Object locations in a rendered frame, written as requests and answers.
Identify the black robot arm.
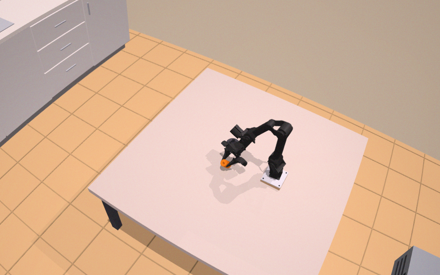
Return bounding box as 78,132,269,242
227,119,293,180

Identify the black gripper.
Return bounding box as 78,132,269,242
221,141,247,167

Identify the orange knob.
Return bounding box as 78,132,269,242
220,159,231,168

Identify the dark grey round pedestal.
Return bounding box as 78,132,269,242
227,138,238,144

